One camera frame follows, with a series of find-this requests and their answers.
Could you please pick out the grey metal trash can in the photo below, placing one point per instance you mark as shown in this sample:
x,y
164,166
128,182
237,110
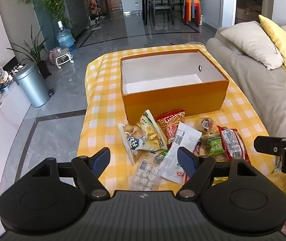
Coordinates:
x,y
32,85

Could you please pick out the green pea snack packet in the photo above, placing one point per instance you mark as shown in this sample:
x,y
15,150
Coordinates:
x,y
214,146

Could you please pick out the brown toy figure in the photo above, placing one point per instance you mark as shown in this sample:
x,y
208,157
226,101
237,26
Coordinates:
x,y
94,7

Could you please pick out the red stick snack packet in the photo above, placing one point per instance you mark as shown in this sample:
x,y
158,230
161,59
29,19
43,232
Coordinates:
x,y
169,125

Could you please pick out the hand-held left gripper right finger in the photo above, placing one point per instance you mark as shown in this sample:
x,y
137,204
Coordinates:
x,y
188,162

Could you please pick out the black dining chair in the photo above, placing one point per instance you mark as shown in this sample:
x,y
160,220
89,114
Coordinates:
x,y
160,2

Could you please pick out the white chips packet blue logo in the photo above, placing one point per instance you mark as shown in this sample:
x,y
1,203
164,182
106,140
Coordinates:
x,y
130,140

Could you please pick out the bun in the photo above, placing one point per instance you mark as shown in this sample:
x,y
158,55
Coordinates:
x,y
204,125

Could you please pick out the potted long-leaf plant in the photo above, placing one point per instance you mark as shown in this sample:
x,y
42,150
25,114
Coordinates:
x,y
36,52

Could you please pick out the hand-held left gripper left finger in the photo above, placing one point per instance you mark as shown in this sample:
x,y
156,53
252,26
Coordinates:
x,y
100,162

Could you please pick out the orange cardboard box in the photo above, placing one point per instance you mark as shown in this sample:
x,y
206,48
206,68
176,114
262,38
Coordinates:
x,y
173,96

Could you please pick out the white packet with barcode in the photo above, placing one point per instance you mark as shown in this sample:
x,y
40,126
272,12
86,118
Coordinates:
x,y
184,135

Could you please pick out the clear pack of white balls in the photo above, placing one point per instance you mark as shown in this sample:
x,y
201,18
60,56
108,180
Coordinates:
x,y
145,177

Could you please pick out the white pillow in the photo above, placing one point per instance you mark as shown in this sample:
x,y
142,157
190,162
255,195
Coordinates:
x,y
250,42

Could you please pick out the grey cabinet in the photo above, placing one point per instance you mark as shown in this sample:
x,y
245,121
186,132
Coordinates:
x,y
77,15

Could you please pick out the grey sofa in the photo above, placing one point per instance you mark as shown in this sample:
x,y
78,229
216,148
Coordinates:
x,y
258,93

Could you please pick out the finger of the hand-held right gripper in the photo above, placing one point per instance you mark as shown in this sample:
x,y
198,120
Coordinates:
x,y
268,144

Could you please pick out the yellow checked tablecloth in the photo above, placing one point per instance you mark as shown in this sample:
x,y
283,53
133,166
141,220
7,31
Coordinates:
x,y
102,110

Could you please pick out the green yellow chips packet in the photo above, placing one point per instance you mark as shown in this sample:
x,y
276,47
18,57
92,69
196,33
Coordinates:
x,y
150,130

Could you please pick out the red sausage packet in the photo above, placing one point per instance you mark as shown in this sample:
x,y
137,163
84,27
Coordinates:
x,y
233,143

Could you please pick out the small wheeled stool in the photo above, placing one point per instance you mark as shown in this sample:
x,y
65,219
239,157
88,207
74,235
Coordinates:
x,y
61,55

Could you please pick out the yellow pillow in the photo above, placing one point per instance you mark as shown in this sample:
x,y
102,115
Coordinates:
x,y
283,40

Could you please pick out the white media console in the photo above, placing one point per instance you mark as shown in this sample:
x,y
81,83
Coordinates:
x,y
5,130

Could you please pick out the trailing green plant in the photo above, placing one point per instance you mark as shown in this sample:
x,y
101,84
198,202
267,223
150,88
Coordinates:
x,y
55,2

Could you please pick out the stack of coloured stools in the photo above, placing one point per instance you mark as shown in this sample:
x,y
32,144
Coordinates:
x,y
191,10

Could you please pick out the blue water bottle with pump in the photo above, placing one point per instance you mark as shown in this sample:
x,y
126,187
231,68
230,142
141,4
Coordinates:
x,y
65,39

